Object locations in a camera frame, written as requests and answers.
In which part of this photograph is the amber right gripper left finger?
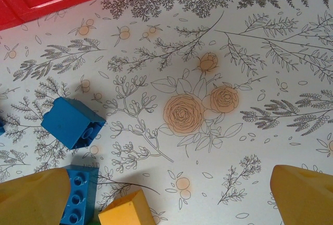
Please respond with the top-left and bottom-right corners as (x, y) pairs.
(0, 168), (71, 225)

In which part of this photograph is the amber right gripper right finger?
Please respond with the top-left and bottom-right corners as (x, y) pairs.
(269, 164), (333, 225)

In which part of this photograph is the yellow lego block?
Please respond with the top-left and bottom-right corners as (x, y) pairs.
(98, 189), (155, 225)

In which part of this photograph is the floral patterned table cover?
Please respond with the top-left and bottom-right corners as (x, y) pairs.
(0, 0), (333, 225)

